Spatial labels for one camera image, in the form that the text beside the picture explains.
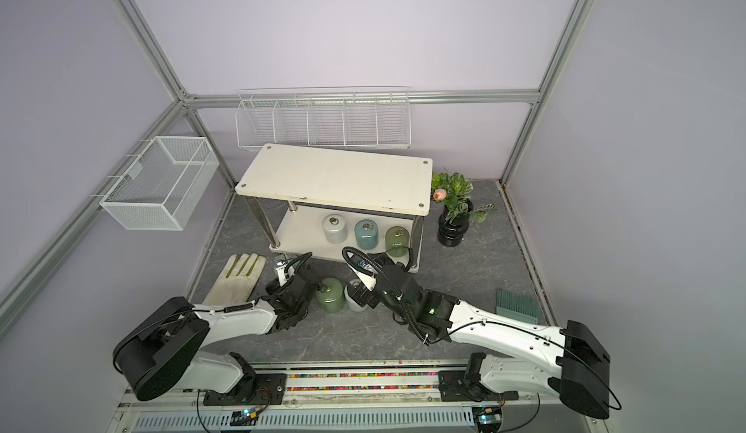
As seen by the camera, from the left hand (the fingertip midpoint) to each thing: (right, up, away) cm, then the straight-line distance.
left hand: (297, 274), depth 90 cm
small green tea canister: (+31, +11, -2) cm, 33 cm away
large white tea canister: (+18, -7, -7) cm, 20 cm away
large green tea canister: (+12, -5, -8) cm, 15 cm away
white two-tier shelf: (+12, +22, -20) cm, 32 cm away
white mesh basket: (-31, +27, -14) cm, 43 cm away
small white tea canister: (+12, +14, +1) cm, 18 cm away
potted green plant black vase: (+48, +20, -9) cm, 53 cm away
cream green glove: (-21, -5, +1) cm, 22 cm away
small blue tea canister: (+22, +13, 0) cm, 25 cm away
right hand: (+21, +6, -17) cm, 28 cm away
